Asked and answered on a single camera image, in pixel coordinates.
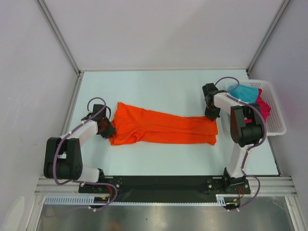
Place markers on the magenta t-shirt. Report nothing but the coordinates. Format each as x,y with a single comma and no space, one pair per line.
263,106

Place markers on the frame post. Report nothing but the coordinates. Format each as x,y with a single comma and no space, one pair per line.
58,35
282,9

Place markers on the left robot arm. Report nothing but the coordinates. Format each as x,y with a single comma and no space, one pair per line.
63,158

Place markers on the left rear frame post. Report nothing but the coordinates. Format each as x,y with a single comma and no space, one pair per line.
58,35

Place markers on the orange t-shirt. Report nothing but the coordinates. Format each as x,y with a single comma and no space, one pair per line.
135,124

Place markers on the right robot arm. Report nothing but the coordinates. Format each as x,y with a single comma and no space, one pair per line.
247,129

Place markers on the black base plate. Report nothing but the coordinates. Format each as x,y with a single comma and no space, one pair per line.
175,188

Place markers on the aluminium frame rail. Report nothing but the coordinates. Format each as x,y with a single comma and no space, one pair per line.
269,186

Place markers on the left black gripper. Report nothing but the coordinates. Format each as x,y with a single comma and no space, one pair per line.
111,130

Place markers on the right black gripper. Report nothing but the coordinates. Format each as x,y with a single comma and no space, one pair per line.
212,116

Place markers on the white plastic basket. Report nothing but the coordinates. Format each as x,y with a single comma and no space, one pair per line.
275,122

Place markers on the white slotted cable duct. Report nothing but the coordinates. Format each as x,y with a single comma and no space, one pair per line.
97,201

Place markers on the teal t-shirt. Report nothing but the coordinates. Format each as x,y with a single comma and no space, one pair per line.
244,93

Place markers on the right rear frame post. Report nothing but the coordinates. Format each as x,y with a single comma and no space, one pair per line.
282,9

